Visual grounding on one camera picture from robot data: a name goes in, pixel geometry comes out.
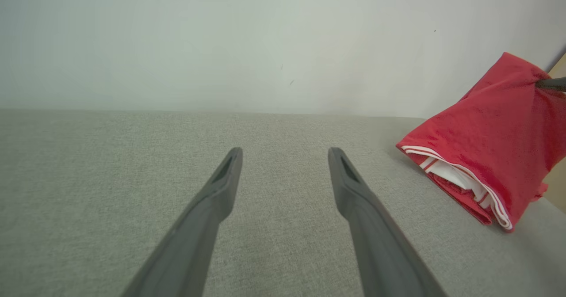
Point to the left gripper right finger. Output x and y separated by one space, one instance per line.
380 253

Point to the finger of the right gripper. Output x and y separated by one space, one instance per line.
555 84

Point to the red white-sleeved jersey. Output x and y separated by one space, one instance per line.
499 133

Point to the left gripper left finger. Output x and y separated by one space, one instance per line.
194 244

